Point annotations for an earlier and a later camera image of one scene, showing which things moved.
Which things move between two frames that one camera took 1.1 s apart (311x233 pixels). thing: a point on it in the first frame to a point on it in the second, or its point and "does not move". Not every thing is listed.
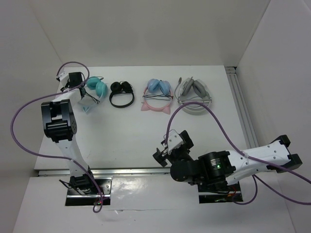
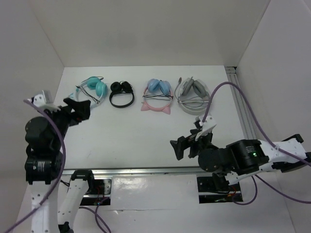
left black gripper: (67, 85) to (82, 111)
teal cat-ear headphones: (101, 90) does not move
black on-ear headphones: (121, 88) does not move
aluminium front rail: (109, 171) does not move
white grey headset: (189, 90) does not move
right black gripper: (160, 157) to (181, 143)
